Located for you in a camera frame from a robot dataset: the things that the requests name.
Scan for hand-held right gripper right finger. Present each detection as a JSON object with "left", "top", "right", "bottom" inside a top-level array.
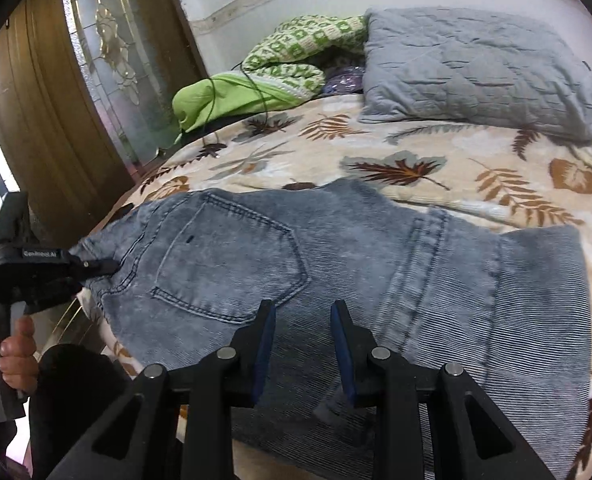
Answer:
[{"left": 330, "top": 300, "right": 557, "bottom": 480}]

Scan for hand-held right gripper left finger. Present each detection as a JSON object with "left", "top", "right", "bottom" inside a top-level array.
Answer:
[{"left": 46, "top": 299, "right": 277, "bottom": 480}]

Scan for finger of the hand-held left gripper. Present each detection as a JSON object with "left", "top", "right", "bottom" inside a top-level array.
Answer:
[{"left": 70, "top": 256, "right": 122, "bottom": 279}]

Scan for grey acid-wash denim pants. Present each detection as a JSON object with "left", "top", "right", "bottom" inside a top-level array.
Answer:
[{"left": 68, "top": 177, "right": 592, "bottom": 480}]

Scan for person's left hand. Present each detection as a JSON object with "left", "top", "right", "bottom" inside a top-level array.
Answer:
[{"left": 0, "top": 310, "right": 40, "bottom": 402}]

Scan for wooden door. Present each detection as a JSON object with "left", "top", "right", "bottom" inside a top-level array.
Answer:
[{"left": 0, "top": 0, "right": 137, "bottom": 247}]

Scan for leaf print bed blanket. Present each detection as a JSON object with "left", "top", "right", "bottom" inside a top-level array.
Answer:
[{"left": 83, "top": 92, "right": 592, "bottom": 480}]

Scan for plain lime green cloth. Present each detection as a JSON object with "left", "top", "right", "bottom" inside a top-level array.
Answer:
[{"left": 172, "top": 72, "right": 287, "bottom": 134}]

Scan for patterned glass door panel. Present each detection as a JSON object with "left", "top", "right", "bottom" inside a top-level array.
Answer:
[{"left": 60, "top": 0, "right": 209, "bottom": 167}]

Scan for purple shiny cloth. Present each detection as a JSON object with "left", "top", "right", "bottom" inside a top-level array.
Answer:
[{"left": 323, "top": 65, "right": 366, "bottom": 96}]

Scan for green patterned quilt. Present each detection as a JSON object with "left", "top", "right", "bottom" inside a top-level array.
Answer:
[{"left": 241, "top": 14, "right": 369, "bottom": 109}]

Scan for grey quilted pillow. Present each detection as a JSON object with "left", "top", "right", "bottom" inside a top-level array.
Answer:
[{"left": 358, "top": 7, "right": 592, "bottom": 142}]

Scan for black cable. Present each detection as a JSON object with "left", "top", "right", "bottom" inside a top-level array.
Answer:
[{"left": 196, "top": 62, "right": 277, "bottom": 149}]

